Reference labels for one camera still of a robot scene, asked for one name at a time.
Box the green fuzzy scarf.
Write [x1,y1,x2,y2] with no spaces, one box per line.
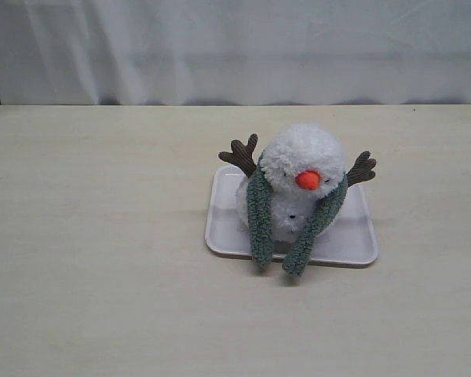
[244,154,349,276]

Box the white plush snowman toy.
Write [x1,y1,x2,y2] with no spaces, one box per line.
[218,123,377,227]

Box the white backdrop curtain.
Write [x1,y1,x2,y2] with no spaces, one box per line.
[0,1,471,105]

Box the white rectangular plastic tray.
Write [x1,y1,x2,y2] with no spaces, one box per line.
[205,166,379,268]

